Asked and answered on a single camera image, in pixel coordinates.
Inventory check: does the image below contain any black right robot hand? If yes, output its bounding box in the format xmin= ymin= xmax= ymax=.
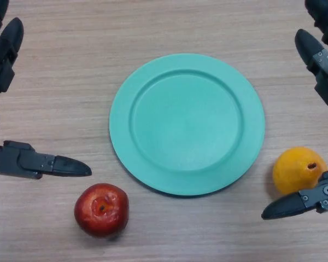
xmin=261 ymin=0 xmax=328 ymax=221

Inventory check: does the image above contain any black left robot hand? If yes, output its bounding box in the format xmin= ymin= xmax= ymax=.
xmin=0 ymin=0 xmax=92 ymax=180

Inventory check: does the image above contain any red apple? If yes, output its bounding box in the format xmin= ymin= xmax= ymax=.
xmin=74 ymin=182 xmax=130 ymax=239

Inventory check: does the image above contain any green round plate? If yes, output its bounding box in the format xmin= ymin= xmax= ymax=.
xmin=109 ymin=53 xmax=266 ymax=198

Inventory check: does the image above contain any yellow orange pear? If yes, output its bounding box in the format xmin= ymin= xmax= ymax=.
xmin=272 ymin=146 xmax=328 ymax=196

